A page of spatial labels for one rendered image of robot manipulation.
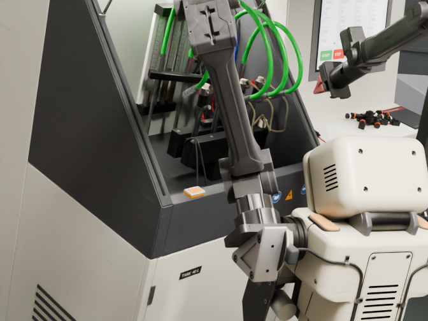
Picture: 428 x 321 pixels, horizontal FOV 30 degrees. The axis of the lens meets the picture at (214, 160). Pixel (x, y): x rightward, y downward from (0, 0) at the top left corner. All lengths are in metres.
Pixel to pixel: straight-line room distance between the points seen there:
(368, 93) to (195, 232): 1.10
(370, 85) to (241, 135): 1.60
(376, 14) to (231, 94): 1.64
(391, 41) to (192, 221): 0.71
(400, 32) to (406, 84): 2.34
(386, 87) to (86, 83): 1.34
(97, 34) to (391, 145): 0.90
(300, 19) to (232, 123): 1.23
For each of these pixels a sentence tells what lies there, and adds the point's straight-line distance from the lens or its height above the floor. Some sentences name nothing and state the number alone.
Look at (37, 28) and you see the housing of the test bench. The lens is 2.34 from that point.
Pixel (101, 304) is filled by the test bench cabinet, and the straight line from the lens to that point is 2.31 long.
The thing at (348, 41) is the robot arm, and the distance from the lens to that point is 2.09.
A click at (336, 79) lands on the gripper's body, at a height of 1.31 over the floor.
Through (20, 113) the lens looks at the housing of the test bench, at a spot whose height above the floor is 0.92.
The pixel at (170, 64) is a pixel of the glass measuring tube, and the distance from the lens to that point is 2.56.
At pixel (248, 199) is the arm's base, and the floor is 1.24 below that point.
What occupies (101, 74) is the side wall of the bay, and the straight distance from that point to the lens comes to 2.12.
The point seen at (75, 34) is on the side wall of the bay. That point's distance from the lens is 2.19.
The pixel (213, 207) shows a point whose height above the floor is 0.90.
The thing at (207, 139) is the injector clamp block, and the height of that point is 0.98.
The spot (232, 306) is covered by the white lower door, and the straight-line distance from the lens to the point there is 2.52.
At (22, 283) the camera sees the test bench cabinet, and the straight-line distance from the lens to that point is 2.63.
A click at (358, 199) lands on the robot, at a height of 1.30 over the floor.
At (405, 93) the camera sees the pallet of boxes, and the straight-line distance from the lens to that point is 4.13.
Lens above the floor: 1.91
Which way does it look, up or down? 24 degrees down
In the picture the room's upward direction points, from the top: 14 degrees clockwise
